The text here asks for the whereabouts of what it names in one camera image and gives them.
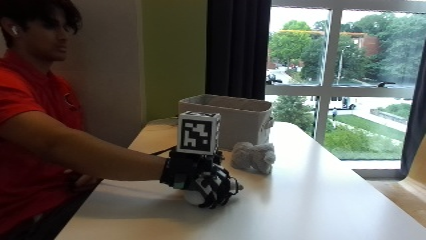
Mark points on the dark curtain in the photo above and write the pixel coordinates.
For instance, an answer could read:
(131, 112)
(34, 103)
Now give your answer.
(414, 126)
(237, 46)

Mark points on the grey fabric storage box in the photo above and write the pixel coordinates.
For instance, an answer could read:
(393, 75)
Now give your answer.
(241, 123)

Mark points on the white earbud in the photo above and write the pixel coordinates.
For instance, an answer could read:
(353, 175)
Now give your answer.
(14, 30)

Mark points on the white cube with black markers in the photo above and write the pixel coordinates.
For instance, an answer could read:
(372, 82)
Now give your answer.
(197, 133)

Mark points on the the person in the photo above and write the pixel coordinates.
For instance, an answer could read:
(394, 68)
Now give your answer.
(31, 100)

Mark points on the white ball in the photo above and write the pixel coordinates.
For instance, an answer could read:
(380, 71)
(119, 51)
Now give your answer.
(195, 198)

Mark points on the grey soft toy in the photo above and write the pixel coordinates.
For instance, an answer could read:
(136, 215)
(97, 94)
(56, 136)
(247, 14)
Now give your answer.
(253, 156)

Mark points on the white window frame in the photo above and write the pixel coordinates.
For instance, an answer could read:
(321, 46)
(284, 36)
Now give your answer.
(329, 90)

